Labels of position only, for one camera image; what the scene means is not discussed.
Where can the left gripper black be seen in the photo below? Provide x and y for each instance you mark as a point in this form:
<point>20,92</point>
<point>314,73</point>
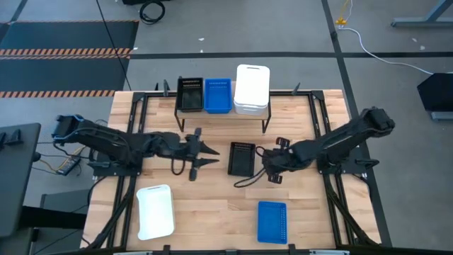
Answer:
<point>177,145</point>

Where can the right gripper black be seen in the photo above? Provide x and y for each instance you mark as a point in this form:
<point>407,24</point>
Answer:
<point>283,157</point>

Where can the black slotted plastic basket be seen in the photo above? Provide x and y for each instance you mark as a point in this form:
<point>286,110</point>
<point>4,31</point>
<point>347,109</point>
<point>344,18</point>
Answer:
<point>189,102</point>
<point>241,163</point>

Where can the white plastic basket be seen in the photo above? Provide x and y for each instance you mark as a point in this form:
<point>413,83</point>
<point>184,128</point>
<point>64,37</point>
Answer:
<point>249,111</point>
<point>251,85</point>
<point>155,212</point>

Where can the blue slotted plastic basket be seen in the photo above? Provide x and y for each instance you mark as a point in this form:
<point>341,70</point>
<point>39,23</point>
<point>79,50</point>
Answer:
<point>272,223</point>
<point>217,99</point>

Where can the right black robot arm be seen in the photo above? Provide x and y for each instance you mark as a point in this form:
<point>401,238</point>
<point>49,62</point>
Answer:
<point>336,141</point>

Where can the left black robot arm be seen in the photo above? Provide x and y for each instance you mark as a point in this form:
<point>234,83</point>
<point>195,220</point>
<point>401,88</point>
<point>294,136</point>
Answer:
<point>106,141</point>

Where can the black power adapter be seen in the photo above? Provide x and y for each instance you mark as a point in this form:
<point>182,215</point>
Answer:
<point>69,165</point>

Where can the dark grey equipment base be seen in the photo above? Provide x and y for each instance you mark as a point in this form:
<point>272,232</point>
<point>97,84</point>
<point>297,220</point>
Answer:
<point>63,202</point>

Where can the black cart base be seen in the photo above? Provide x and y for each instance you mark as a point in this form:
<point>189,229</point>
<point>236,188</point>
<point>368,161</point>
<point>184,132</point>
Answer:
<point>437,92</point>

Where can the black hazard-striped floor mat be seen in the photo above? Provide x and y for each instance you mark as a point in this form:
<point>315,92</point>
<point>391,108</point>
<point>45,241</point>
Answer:
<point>53,74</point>

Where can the black desk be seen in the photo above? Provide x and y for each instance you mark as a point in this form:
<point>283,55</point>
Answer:
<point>17,177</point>

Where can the grey metal table leg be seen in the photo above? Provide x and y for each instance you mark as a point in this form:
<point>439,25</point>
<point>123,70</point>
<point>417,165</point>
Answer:
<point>417,23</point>

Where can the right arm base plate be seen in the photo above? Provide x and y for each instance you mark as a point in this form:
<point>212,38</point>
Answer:
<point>354,166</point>

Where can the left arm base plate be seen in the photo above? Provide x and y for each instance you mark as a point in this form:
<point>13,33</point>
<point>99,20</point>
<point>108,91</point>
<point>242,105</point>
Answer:
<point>106,170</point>

